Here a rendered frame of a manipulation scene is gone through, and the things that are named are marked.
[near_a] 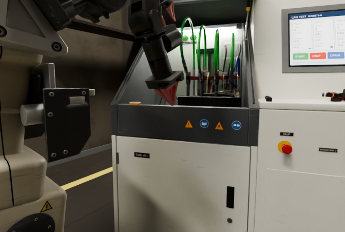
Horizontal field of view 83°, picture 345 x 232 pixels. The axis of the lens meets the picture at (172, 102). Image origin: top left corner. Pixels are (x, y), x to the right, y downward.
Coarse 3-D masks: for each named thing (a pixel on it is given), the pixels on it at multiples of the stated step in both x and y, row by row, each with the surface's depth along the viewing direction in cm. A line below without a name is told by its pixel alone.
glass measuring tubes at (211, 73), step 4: (208, 48) 132; (212, 48) 131; (196, 52) 134; (200, 52) 134; (208, 52) 132; (212, 52) 132; (200, 56) 137; (208, 56) 133; (212, 56) 135; (200, 60) 137; (208, 60) 133; (212, 60) 135; (200, 64) 137; (208, 64) 134; (212, 64) 135; (208, 68) 134; (212, 68) 135; (212, 72) 136; (196, 80) 139; (208, 80) 135; (196, 84) 139; (208, 84) 135; (212, 84) 136; (196, 88) 140; (208, 88) 135; (212, 88) 137; (196, 92) 140; (208, 92) 135
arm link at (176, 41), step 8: (152, 16) 46; (160, 16) 48; (152, 24) 47; (160, 24) 49; (152, 32) 48; (160, 32) 49; (168, 32) 54; (176, 32) 56; (168, 40) 54; (176, 40) 56; (168, 48) 55
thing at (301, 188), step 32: (256, 0) 108; (288, 0) 104; (320, 0) 100; (256, 32) 106; (256, 64) 103; (288, 96) 97; (320, 96) 93; (288, 128) 78; (320, 128) 75; (288, 160) 79; (320, 160) 76; (256, 192) 84; (288, 192) 80; (320, 192) 77; (256, 224) 85; (288, 224) 82; (320, 224) 78
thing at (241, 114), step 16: (128, 112) 97; (144, 112) 95; (160, 112) 92; (176, 112) 90; (192, 112) 88; (208, 112) 86; (224, 112) 84; (240, 112) 83; (128, 128) 98; (144, 128) 95; (160, 128) 93; (176, 128) 91; (192, 128) 89; (208, 128) 87; (224, 128) 85; (240, 144) 84
